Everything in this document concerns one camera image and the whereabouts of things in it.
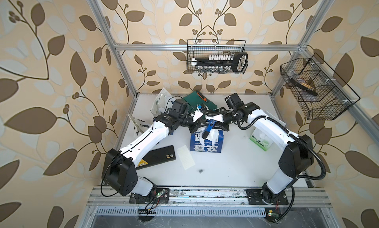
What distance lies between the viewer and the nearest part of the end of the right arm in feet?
2.00

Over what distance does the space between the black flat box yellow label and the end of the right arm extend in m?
0.36

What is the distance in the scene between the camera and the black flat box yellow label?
2.82 ft
